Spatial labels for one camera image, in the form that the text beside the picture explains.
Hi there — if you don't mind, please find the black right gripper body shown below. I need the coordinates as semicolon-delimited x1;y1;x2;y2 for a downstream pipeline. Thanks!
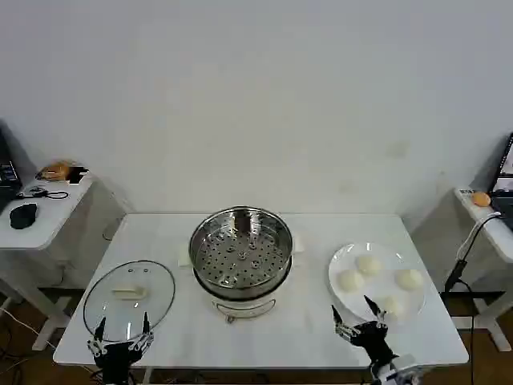
351;320;399;365

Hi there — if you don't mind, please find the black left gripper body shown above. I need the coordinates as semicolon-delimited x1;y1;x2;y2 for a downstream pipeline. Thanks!
94;340;135;385

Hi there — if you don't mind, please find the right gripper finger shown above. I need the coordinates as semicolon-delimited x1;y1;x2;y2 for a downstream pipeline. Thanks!
362;295;390;330
330;305;360;345

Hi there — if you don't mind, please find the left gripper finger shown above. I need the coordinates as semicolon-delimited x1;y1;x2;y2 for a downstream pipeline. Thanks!
87;316;108;359
128;311;156;363

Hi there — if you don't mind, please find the white steamed bun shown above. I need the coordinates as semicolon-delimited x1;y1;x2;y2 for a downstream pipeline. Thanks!
338;269;366;293
355;254;382;277
378;295;405;320
394;268;424;290

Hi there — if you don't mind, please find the white round plate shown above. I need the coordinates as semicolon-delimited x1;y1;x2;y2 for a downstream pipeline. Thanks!
328;241;426;326

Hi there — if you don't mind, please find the steel steamer pot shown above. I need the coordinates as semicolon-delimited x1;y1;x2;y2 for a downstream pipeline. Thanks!
188;206;294;301

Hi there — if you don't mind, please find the white side table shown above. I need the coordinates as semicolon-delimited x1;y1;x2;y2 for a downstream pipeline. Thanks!
440;186;513;352
0;172;134;352

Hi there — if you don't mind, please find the black computer mouse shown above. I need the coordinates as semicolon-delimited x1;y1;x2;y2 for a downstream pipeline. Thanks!
9;203;38;230

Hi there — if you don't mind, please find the black and white box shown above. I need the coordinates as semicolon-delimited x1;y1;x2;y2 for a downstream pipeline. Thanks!
68;164;91;186

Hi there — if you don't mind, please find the orange packed bread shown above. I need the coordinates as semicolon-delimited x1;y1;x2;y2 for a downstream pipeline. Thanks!
35;159;75;182

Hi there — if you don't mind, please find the black laptop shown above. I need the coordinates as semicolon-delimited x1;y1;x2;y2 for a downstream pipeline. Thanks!
490;132;513;230
0;127;23;202

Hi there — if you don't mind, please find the glass lid with cream handle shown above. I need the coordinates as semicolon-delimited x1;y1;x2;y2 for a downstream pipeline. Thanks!
83;260;176;343

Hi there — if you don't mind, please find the black power cable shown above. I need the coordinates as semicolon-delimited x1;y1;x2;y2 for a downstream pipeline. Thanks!
440;212;513;385

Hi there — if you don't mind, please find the white cable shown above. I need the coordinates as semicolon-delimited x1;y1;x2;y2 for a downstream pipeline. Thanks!
456;214;503;262

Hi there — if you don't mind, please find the black looped cable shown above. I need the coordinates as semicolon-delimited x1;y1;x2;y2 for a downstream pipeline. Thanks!
16;187;70;201

